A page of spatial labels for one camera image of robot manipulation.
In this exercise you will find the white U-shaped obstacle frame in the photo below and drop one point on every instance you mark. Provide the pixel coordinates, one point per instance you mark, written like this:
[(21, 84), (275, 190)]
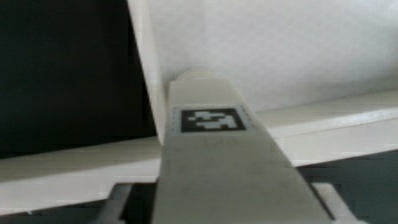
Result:
[(323, 132)]

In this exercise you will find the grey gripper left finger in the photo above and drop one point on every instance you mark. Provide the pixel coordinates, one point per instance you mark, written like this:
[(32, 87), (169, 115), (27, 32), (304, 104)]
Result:
[(110, 212)]

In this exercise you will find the white desk tabletop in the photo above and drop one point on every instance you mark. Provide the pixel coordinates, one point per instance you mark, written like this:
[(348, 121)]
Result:
[(306, 52)]

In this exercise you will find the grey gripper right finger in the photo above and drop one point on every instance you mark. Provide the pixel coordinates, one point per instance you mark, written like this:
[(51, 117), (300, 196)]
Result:
[(343, 216)]

